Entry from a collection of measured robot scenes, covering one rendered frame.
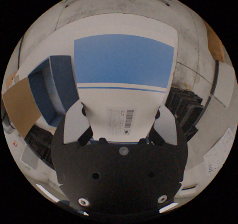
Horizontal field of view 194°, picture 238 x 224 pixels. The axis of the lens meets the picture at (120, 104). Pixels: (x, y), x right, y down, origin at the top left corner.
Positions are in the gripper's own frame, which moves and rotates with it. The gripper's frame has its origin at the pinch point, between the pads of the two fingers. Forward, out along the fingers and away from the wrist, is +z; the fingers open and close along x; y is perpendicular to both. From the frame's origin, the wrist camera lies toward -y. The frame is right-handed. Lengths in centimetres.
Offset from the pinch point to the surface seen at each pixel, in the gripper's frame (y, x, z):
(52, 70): -5.6, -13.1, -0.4
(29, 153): 207, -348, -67
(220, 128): 48, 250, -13
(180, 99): 12, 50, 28
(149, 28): -16.0, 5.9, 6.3
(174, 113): 26, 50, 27
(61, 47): -12.1, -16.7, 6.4
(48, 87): -0.6, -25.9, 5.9
